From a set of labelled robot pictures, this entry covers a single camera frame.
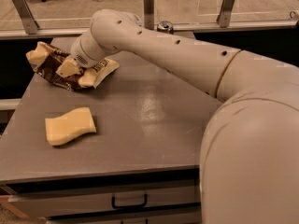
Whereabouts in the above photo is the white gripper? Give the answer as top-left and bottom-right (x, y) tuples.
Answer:
(56, 30), (107, 88)

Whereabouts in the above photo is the brown chip bag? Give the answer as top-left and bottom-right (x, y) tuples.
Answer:
(26, 41), (120, 91)

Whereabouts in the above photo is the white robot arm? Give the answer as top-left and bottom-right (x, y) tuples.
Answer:
(70, 9), (299, 224)

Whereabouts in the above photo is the yellow sponge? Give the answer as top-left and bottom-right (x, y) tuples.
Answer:
(45, 107), (96, 147)

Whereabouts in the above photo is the silver blue drink can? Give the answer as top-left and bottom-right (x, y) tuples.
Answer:
(157, 21), (174, 35)

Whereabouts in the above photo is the upper grey drawer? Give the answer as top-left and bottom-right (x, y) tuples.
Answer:
(8, 185), (200, 217)

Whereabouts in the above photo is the grey drawer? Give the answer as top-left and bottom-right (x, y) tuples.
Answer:
(8, 185), (200, 217)
(46, 207), (202, 224)

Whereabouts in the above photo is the lower grey drawer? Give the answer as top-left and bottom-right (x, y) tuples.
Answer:
(46, 207), (202, 224)

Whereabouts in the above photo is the left metal railing post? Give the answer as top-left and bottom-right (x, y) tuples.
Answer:
(12, 0), (39, 35)

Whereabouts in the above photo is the metal railing post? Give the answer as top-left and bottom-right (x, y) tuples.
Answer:
(217, 0), (235, 28)
(12, 0), (39, 35)
(143, 0), (154, 30)

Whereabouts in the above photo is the middle metal railing post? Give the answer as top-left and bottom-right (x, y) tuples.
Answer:
(143, 0), (154, 30)

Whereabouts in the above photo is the black upper drawer handle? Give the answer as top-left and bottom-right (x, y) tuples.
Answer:
(111, 194), (148, 210)

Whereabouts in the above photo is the right metal railing post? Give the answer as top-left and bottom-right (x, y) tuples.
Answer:
(217, 0), (235, 28)

